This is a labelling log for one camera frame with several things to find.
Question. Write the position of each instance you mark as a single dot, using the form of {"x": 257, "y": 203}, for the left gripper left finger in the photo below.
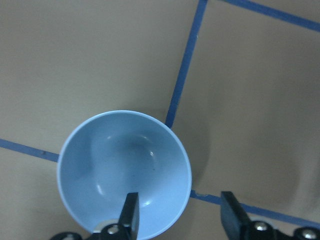
{"x": 129, "y": 219}

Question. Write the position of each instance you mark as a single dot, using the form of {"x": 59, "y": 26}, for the blue bowl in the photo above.
{"x": 119, "y": 152}

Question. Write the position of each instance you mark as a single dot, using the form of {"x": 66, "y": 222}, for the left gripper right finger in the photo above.
{"x": 234, "y": 219}

